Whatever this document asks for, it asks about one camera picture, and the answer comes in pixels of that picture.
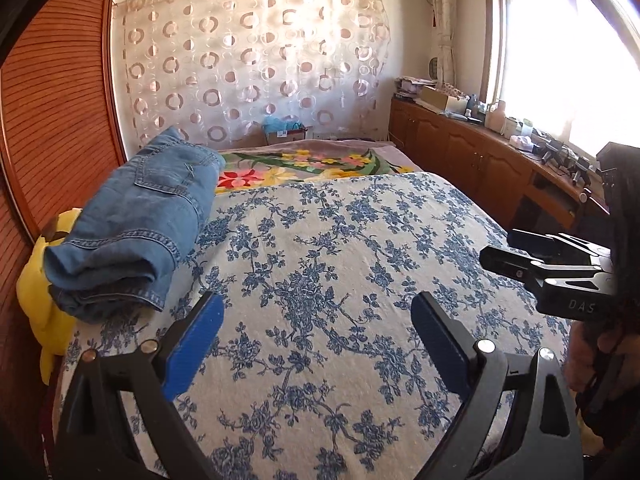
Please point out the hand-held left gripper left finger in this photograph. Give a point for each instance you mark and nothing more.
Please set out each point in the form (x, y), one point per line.
(192, 345)

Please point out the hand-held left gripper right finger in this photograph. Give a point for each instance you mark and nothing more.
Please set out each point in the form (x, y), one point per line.
(440, 345)

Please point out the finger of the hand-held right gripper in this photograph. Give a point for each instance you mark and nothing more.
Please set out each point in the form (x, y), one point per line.
(550, 245)
(515, 262)

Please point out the blue denim pants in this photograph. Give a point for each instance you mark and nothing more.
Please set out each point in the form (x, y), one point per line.
(140, 210)

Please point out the person's right hand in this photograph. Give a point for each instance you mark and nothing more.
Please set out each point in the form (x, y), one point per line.
(585, 350)

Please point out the wooden low cabinet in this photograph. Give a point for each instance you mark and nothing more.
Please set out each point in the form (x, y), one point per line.
(465, 155)

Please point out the white blue floral bedsheet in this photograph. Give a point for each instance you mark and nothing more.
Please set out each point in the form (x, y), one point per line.
(325, 270)

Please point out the person's black clothing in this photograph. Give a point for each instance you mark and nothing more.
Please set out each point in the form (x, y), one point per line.
(610, 440)

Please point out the yellow plush toy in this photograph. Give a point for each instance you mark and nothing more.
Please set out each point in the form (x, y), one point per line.
(45, 300)

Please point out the cardboard box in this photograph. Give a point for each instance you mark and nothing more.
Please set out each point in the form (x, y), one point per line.
(442, 100)

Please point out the window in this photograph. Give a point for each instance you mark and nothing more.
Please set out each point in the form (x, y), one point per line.
(550, 50)

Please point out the pink floral blanket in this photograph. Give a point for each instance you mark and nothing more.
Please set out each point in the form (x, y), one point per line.
(310, 160)

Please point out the teal item in box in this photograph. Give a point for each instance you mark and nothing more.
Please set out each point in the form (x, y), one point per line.
(285, 130)

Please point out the lace window curtain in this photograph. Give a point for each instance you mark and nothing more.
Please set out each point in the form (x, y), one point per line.
(450, 25)

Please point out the circle patterned sheer curtain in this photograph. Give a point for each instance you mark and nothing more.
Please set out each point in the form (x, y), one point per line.
(250, 60)

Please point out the black camera gear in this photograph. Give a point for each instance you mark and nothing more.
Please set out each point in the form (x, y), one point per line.
(565, 160)

